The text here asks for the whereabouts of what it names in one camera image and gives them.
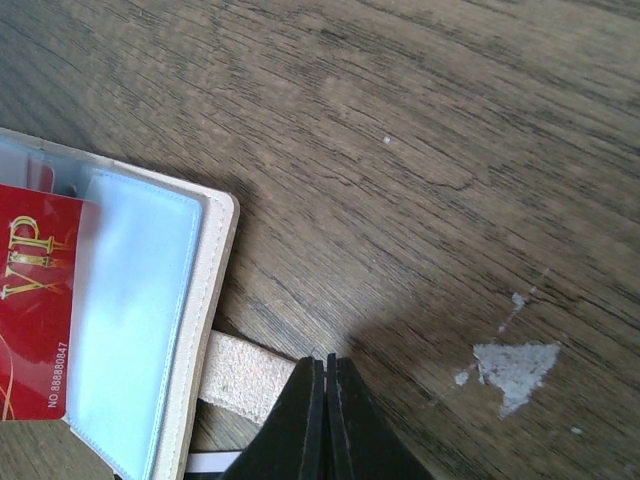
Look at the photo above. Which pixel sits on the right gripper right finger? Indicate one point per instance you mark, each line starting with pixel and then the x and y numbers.
pixel 360 443

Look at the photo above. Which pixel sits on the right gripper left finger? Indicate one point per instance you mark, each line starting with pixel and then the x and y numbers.
pixel 290 442

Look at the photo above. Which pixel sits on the beige leather card holder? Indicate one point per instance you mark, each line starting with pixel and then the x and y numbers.
pixel 148 278

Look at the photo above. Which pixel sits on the red card gold vip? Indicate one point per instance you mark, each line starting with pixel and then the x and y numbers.
pixel 39 240

